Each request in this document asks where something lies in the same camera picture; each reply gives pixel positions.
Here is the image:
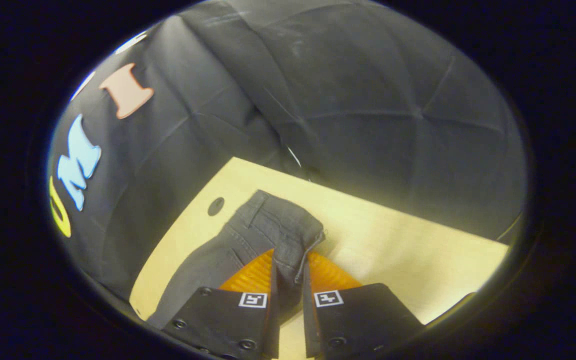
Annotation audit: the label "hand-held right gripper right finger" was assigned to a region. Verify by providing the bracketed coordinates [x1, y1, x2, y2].
[301, 251, 427, 360]

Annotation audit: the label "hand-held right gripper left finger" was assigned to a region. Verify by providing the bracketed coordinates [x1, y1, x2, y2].
[160, 248, 282, 360]

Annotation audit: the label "dark grey jeans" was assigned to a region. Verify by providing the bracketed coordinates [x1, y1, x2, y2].
[147, 189, 327, 331]

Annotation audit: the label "black backdrop cloth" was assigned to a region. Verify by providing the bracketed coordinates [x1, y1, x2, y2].
[48, 0, 528, 301]

